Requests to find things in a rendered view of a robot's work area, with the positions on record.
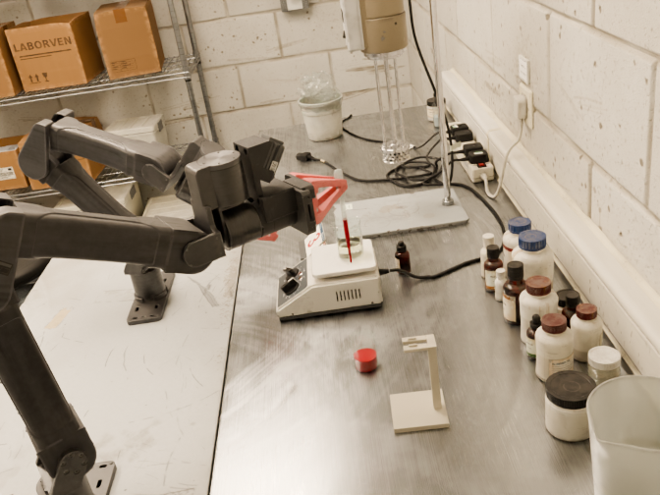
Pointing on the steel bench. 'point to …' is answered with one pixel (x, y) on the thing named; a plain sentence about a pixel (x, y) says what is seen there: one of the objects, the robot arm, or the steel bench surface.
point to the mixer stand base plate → (405, 213)
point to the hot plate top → (324, 259)
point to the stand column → (440, 103)
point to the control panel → (296, 280)
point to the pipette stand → (433, 407)
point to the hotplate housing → (334, 295)
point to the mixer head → (375, 27)
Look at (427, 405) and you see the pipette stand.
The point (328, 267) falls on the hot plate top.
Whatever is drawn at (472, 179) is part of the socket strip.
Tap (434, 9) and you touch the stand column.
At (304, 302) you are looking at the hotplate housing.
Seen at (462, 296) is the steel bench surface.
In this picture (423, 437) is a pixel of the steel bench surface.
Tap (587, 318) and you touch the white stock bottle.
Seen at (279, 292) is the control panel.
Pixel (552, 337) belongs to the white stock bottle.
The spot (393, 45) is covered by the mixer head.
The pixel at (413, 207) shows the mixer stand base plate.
